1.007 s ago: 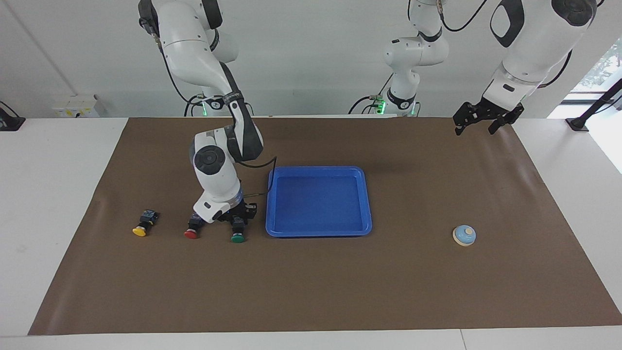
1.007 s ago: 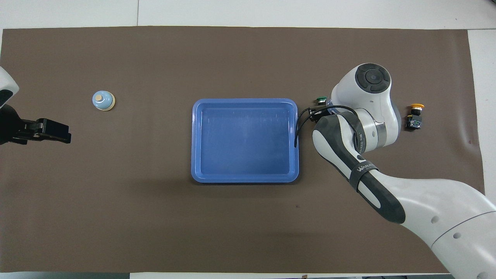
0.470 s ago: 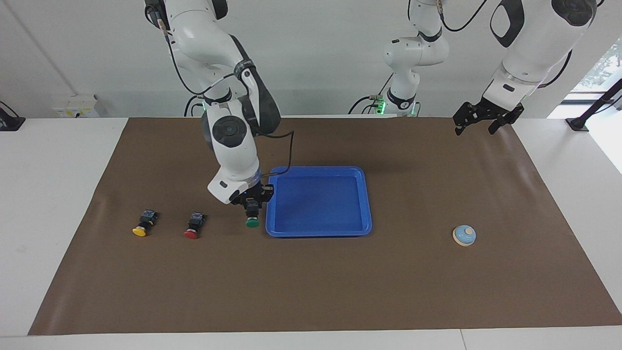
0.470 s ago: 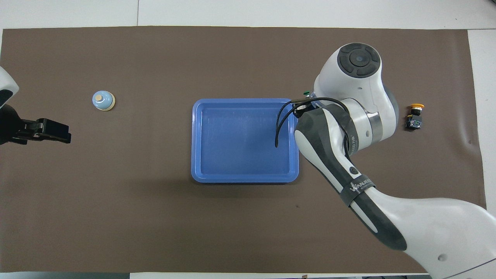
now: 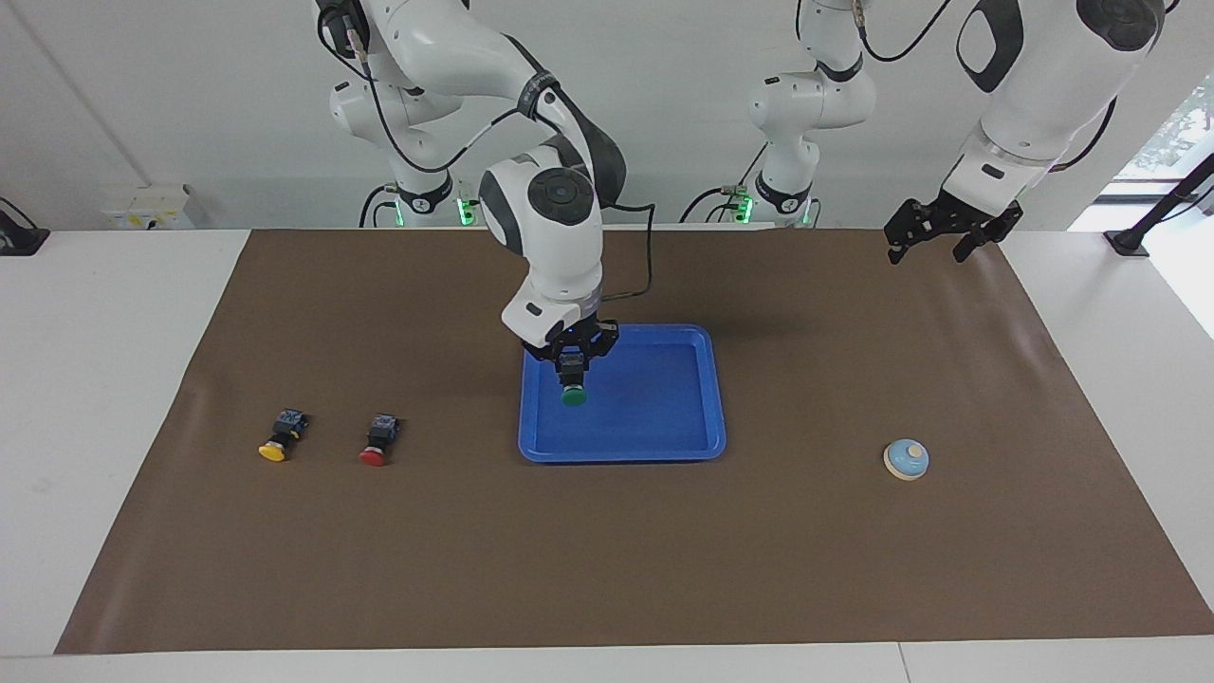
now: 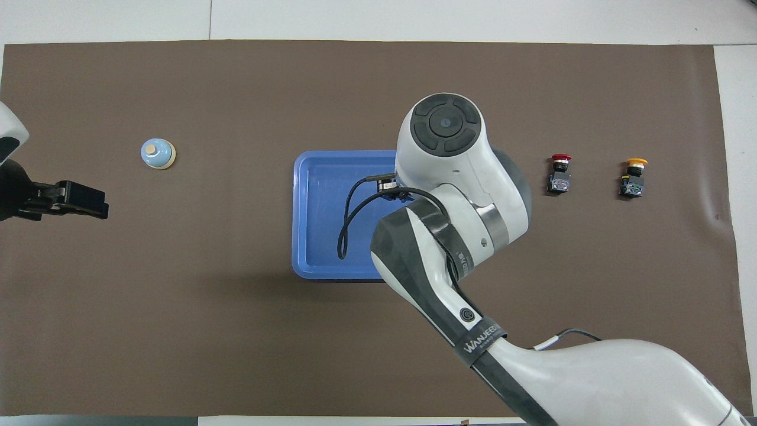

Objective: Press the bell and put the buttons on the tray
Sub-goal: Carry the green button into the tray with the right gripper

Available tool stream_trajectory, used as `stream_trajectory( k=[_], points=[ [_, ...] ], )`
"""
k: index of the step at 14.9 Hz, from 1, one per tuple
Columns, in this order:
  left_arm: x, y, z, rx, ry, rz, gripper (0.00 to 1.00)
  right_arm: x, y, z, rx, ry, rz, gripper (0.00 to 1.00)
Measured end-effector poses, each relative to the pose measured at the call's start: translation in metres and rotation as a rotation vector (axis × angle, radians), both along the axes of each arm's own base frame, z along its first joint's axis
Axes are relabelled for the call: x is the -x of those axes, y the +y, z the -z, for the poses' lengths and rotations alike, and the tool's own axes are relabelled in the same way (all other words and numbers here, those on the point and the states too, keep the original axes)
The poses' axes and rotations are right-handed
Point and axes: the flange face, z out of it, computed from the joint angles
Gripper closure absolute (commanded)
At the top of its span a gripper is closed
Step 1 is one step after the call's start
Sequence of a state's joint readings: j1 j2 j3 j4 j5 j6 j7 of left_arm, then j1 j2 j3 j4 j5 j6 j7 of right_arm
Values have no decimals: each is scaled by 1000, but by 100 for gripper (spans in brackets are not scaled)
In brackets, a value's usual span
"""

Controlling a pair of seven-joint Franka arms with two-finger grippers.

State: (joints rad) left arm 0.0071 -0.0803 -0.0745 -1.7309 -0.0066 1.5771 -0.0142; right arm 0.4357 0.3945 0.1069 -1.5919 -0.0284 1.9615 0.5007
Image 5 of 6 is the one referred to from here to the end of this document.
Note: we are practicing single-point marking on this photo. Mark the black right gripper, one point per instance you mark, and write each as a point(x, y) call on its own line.
point(588, 337)

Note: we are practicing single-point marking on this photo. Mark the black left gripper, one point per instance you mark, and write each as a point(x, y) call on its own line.
point(948, 216)

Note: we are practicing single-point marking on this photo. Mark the green push button switch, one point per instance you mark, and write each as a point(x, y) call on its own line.
point(573, 396)

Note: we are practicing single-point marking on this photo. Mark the red push button switch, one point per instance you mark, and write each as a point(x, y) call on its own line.
point(377, 446)

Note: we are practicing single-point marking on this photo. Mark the yellow push button switch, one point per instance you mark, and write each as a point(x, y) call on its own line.
point(280, 438)

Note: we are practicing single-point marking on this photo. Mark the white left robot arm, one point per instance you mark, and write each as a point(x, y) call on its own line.
point(1034, 95)

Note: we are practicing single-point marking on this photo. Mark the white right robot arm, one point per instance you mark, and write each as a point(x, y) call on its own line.
point(560, 247)

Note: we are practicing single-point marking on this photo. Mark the blue plastic tray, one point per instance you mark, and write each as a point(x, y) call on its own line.
point(654, 408)

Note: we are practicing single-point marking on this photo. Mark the light blue desk bell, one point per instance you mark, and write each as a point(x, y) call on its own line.
point(906, 460)

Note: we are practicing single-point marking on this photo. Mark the brown table mat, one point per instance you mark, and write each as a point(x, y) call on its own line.
point(607, 550)

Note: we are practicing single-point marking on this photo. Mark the black stand with pole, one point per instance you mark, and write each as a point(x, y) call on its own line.
point(1127, 242)

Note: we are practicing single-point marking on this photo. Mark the window with greenery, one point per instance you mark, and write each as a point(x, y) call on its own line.
point(1181, 133)

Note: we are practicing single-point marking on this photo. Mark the black clamp base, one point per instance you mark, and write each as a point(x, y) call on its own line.
point(19, 242)

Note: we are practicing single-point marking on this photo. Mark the white wall socket box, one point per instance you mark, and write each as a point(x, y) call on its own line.
point(147, 209)

